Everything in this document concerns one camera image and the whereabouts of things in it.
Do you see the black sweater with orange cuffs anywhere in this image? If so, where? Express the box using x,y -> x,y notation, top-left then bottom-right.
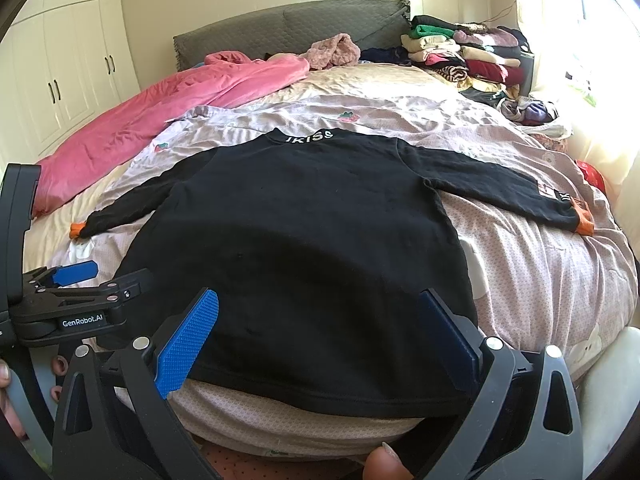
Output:
73,129 -> 594,419

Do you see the dark navy garment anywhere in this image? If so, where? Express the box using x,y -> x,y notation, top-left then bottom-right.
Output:
360,47 -> 411,66

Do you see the pile of folded clothes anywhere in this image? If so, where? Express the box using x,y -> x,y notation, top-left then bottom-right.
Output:
400,15 -> 535,107

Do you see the pink fleece blanket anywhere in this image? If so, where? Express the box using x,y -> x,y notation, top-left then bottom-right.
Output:
32,51 -> 309,218

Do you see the grey quilted headboard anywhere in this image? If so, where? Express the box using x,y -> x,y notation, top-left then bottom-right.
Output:
174,0 -> 411,72

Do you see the red plastic bag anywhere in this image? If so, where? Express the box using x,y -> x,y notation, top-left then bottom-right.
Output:
575,160 -> 606,194

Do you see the person's right hand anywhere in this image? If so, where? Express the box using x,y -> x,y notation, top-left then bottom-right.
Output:
362,442 -> 413,480

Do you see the white bag of clothes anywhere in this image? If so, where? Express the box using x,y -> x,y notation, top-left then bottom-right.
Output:
497,96 -> 574,140

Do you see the dusty pink fuzzy garment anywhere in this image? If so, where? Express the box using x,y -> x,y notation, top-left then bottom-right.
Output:
303,32 -> 360,70

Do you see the white wardrobe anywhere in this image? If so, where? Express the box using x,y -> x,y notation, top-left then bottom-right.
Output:
1,0 -> 140,164

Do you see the lilac strawberry print quilt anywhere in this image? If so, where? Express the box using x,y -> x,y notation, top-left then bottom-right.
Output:
46,94 -> 639,458

